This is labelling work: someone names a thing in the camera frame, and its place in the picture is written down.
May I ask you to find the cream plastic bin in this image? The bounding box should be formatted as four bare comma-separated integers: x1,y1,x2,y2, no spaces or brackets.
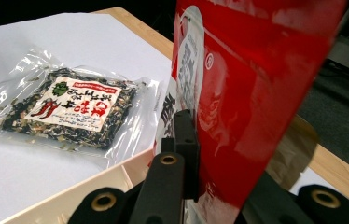
0,147,156,224

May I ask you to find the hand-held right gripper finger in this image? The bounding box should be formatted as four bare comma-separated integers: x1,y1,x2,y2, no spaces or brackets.
161,108,201,201

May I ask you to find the clear bag of dried seaweed mix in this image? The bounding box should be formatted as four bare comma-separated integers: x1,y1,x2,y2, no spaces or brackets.
0,46,165,166

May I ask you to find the red food pouch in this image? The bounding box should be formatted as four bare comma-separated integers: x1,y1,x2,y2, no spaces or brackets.
154,0,349,224

